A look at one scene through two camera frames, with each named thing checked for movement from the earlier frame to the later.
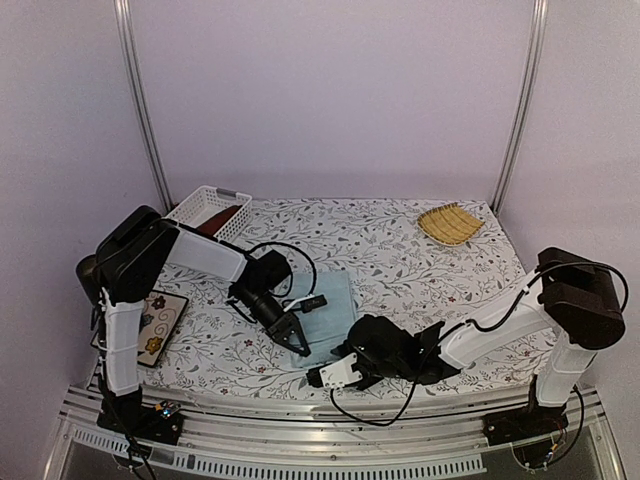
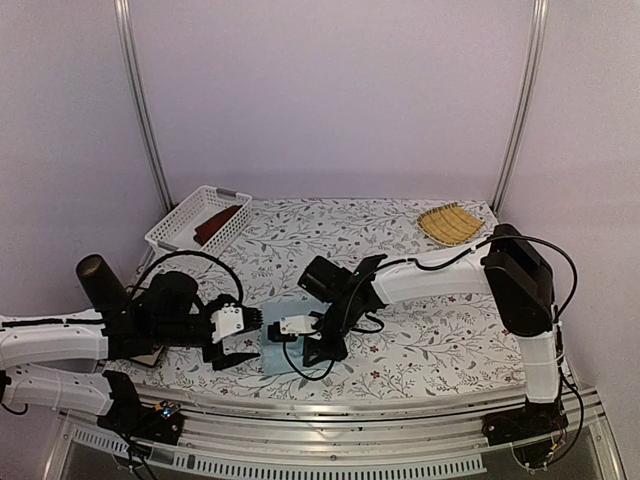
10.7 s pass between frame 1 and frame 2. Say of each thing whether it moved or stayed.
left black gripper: moved
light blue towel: moved
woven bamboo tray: stayed
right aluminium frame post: stayed
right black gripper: moved
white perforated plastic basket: stayed
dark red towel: stayed
